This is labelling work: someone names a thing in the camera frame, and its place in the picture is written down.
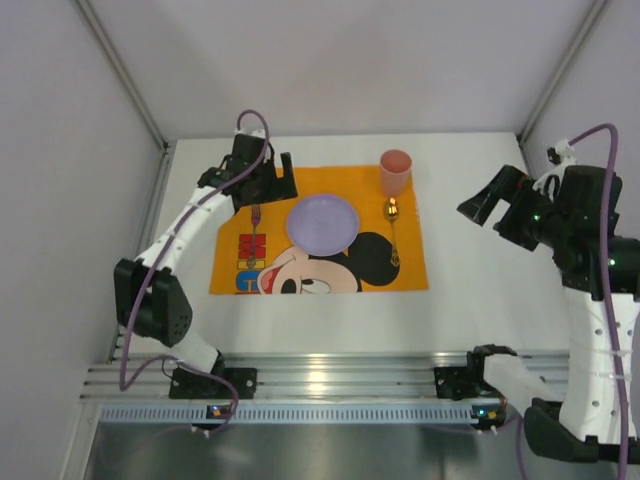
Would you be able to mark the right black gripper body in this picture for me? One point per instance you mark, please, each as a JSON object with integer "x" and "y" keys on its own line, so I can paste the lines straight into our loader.
{"x": 503, "y": 204}

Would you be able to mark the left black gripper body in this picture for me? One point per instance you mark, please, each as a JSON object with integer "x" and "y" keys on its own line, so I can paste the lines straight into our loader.
{"x": 275, "y": 181}

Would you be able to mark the lilac plate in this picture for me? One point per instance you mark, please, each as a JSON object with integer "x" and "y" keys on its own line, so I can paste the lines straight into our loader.
{"x": 322, "y": 225}

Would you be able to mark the orange Mickey Mouse placemat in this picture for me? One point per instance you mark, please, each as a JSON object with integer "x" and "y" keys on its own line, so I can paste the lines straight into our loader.
{"x": 365, "y": 266}

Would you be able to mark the gold spoon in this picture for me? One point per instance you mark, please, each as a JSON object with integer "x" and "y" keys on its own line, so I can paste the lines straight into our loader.
{"x": 391, "y": 213}

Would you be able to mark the red cup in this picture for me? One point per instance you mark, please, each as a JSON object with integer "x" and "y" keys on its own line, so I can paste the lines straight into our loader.
{"x": 395, "y": 168}

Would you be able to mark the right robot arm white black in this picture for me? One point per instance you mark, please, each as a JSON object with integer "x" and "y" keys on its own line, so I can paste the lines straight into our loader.
{"x": 593, "y": 421}

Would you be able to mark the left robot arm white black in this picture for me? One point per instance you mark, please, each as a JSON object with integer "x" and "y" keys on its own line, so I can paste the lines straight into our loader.
{"x": 149, "y": 297}

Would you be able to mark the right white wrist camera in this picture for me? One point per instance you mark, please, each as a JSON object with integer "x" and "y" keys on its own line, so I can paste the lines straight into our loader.
{"x": 561, "y": 156}

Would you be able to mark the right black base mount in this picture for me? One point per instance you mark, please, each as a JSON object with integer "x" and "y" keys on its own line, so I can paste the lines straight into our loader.
{"x": 461, "y": 383}

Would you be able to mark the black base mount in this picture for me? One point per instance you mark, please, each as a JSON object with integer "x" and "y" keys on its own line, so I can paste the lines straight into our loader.
{"x": 189, "y": 386}
{"x": 461, "y": 383}

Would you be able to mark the aluminium rail frame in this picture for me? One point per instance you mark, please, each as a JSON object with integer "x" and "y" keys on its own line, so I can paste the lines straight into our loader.
{"x": 292, "y": 377}

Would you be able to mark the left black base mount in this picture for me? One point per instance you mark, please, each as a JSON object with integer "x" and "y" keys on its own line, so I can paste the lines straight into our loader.
{"x": 189, "y": 386}

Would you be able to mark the perforated cable duct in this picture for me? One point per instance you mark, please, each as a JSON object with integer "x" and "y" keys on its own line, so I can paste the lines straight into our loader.
{"x": 294, "y": 414}

